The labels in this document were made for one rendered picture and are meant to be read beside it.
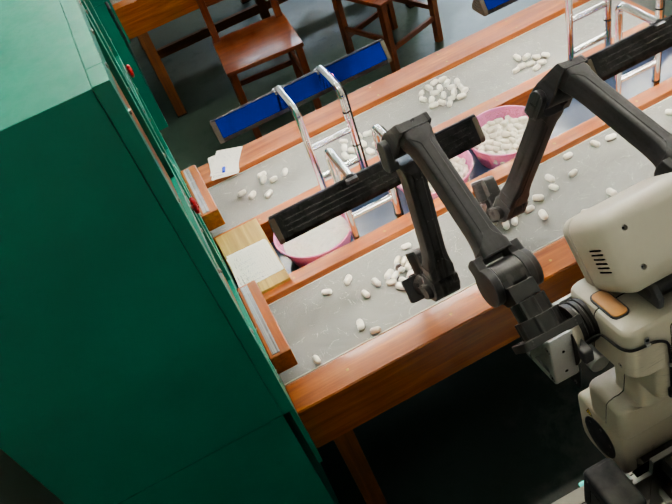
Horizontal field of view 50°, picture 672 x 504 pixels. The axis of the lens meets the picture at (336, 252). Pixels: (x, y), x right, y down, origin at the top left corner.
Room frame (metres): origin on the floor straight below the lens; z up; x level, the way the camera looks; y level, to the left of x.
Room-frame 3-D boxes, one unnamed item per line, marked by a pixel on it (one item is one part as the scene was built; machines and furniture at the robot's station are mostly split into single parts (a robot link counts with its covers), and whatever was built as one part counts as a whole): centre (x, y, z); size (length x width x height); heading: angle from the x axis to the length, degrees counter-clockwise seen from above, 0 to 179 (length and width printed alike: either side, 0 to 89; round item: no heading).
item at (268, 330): (1.36, 0.25, 0.83); 0.30 x 0.06 x 0.07; 10
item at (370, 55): (2.05, -0.08, 1.08); 0.62 x 0.08 x 0.07; 100
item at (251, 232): (1.71, 0.26, 0.77); 0.33 x 0.15 x 0.01; 10
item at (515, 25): (2.38, -0.46, 0.67); 1.81 x 0.12 x 0.19; 100
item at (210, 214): (2.03, 0.36, 0.83); 0.30 x 0.06 x 0.07; 10
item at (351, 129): (1.97, -0.10, 0.90); 0.20 x 0.19 x 0.45; 100
